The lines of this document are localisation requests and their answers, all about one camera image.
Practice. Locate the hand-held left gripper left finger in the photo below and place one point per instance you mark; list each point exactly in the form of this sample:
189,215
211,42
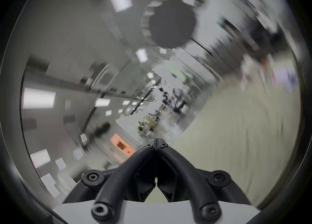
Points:
126,169

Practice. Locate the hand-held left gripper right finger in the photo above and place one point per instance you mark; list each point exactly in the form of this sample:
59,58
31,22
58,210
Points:
185,169

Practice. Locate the bed with beige sheet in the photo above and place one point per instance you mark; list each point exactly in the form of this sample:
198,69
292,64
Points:
243,132

